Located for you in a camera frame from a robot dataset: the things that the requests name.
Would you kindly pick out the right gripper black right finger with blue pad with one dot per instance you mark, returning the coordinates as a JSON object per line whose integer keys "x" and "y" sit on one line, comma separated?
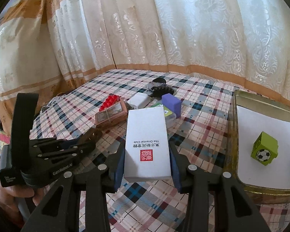
{"x": 234, "y": 210}

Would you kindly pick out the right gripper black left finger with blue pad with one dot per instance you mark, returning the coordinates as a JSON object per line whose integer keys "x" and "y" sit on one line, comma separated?
{"x": 59, "y": 209}

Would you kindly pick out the green soccer toy block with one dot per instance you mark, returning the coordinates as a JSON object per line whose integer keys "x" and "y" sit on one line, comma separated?
{"x": 265, "y": 149}

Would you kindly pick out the white oriental club box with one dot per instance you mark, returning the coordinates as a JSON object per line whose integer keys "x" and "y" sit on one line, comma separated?
{"x": 147, "y": 156}

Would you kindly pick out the pink framed picture box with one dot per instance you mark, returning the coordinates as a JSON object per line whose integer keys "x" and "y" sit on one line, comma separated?
{"x": 112, "y": 115}

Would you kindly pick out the green label plastic case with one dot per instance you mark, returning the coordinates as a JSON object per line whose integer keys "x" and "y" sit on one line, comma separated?
{"x": 170, "y": 117}

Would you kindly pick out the purple rectangular block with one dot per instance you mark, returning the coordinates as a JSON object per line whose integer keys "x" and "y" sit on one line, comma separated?
{"x": 172, "y": 103}

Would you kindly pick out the person's left hand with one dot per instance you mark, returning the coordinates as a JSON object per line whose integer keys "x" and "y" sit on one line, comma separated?
{"x": 10, "y": 193}

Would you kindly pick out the gold metal tin tray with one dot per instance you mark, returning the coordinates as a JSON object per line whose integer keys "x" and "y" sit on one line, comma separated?
{"x": 266, "y": 107}

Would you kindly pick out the white power adapter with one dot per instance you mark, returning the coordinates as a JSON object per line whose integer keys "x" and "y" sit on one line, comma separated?
{"x": 139, "y": 100}

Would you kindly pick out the black hair claw clip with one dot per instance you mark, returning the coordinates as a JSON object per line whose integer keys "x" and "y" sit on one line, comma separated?
{"x": 158, "y": 87}

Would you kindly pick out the cream floral curtain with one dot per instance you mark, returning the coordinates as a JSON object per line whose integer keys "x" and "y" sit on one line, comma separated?
{"x": 53, "y": 46}

